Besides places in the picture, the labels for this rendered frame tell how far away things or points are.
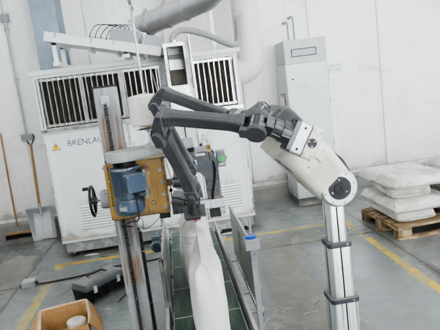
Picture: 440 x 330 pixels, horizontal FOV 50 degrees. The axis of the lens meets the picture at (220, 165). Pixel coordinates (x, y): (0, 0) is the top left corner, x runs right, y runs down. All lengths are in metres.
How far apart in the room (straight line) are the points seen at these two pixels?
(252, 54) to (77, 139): 2.22
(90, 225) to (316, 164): 4.00
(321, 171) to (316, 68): 4.46
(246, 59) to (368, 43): 2.17
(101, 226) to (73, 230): 0.31
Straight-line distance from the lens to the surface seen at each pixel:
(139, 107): 2.41
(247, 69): 5.71
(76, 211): 5.57
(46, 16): 6.41
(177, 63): 5.33
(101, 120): 2.69
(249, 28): 5.76
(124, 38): 5.10
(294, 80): 6.24
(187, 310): 3.00
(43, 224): 6.77
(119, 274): 4.45
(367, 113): 7.22
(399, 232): 4.97
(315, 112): 6.32
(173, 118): 1.75
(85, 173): 5.47
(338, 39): 7.09
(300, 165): 1.88
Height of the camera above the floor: 1.66
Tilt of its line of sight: 9 degrees down
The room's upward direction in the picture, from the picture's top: 7 degrees counter-clockwise
